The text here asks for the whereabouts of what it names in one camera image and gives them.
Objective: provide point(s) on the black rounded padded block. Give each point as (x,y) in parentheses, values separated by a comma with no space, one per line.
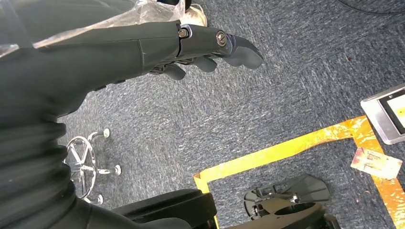
(177,202)

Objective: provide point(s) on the yellow floor tape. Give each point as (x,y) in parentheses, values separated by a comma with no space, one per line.
(284,148)

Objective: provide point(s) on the pale shoe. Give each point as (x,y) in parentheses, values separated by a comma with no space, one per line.
(196,15)

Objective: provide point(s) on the clear plastic hand wrap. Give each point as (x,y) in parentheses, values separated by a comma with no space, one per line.
(152,12)

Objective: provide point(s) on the pale card on floor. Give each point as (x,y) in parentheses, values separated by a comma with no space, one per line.
(376,162)

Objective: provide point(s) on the chrome office chair base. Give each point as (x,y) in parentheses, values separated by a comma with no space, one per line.
(84,164)

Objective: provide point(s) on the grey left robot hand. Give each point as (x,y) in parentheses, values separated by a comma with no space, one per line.
(95,63)

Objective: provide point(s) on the black flat mechanical foot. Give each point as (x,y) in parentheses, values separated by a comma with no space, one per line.
(303,189)

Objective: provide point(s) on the silver floor socket plate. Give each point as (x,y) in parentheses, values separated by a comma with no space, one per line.
(379,117)

